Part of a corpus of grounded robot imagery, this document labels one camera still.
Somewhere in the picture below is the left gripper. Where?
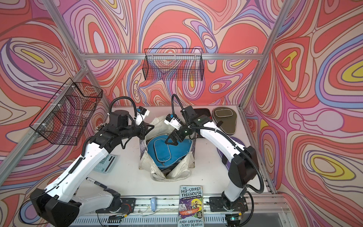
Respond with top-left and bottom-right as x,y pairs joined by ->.
119,121 -> 155,141

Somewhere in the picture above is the white canvas tote bag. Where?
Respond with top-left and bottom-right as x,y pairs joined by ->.
139,115 -> 196,182

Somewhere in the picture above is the blue paddle case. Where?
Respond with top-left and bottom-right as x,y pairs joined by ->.
147,135 -> 193,173

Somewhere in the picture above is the green paddle case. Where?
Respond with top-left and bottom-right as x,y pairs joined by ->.
212,107 -> 237,135

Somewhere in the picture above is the purple paddle case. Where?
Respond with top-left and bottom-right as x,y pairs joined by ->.
216,136 -> 242,171

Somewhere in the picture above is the black red paddle case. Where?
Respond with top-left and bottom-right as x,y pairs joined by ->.
194,108 -> 212,119

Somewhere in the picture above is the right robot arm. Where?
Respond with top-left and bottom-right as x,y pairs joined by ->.
164,94 -> 264,211

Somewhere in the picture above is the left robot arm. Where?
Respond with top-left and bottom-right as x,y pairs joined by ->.
29,102 -> 154,227

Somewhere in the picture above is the cup of pencils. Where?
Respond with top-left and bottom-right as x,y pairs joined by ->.
94,124 -> 105,133

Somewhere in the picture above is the grey calculator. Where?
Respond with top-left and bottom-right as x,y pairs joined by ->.
93,154 -> 117,174

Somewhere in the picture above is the black marker pen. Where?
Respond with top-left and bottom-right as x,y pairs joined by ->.
86,177 -> 108,189

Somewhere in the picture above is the small blue white device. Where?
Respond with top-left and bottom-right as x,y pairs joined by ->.
150,197 -> 157,212

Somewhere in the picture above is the treehouse paperback book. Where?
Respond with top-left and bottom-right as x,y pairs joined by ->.
178,185 -> 204,227

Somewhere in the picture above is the green circuit board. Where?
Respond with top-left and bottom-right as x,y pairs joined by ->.
107,215 -> 124,223

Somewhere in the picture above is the right base connector box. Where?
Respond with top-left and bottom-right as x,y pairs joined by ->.
225,214 -> 242,227

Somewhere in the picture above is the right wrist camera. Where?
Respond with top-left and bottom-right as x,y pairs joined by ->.
164,114 -> 183,130

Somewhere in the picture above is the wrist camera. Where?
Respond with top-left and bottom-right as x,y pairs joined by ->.
164,114 -> 183,130
135,107 -> 150,126

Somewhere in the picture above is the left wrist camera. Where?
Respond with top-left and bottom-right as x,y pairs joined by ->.
135,107 -> 150,126

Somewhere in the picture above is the back wire basket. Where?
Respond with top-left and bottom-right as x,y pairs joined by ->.
142,47 -> 205,81

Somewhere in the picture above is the wire basket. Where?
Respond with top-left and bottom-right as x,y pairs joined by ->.
142,47 -> 205,81
29,78 -> 103,146

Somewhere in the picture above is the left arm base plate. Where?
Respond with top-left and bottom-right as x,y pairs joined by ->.
95,198 -> 136,215

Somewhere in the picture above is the left wire basket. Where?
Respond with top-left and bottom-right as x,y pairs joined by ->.
29,78 -> 103,146

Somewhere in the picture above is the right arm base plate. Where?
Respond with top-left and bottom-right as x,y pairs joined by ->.
207,197 -> 249,213

